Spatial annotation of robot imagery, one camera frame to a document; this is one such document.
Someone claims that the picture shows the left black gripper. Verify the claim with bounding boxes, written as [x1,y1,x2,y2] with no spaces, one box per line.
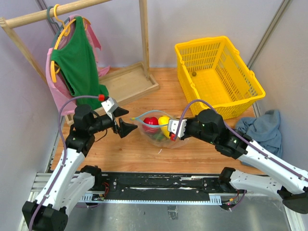
[89,107,138,138]

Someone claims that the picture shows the red toy fruit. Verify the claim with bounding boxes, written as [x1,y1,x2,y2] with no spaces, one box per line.
[142,116,159,134]

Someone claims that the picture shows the clear zip top bag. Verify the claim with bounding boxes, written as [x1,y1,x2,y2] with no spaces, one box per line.
[130,110,190,149]

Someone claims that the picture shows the yellow toy banana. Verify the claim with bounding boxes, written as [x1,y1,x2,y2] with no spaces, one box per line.
[158,115,170,139]

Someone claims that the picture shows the longan fruit bunch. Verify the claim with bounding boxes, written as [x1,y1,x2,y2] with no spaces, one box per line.
[149,132,167,142]

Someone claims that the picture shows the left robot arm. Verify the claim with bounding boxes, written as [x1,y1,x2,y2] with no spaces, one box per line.
[22,102,137,231]

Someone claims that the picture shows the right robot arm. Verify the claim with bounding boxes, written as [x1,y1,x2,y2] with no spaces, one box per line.
[168,109,308,214]

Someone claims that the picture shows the green tank top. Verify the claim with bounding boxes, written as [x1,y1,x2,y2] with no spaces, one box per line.
[51,16,109,98]

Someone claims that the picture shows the wooden clothes rack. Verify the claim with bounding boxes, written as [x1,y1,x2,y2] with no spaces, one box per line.
[0,0,159,124]

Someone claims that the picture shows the pink shirt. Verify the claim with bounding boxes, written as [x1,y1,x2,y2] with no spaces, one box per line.
[45,14,110,116]

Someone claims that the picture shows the yellow plastic basket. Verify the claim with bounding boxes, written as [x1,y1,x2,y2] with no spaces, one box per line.
[175,36,266,120]

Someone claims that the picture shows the blue cloth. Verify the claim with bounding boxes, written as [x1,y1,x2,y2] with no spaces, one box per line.
[235,110,283,158]

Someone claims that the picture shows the yellow hanger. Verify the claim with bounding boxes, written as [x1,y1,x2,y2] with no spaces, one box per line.
[50,3,91,83]

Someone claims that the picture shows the dark green hanger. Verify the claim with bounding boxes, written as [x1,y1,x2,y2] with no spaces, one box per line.
[47,6,61,47]

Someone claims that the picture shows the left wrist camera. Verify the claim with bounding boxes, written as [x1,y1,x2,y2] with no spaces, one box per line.
[99,95,118,120]

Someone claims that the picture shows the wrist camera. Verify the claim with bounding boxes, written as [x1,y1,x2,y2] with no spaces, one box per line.
[99,95,118,120]
[167,119,187,141]

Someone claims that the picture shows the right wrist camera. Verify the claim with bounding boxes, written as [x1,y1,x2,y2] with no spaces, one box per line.
[167,119,187,141]

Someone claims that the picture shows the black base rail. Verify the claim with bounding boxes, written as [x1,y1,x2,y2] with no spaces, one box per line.
[81,172,243,205]

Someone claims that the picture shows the aluminium frame post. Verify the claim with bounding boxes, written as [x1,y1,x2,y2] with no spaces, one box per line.
[247,0,293,69]

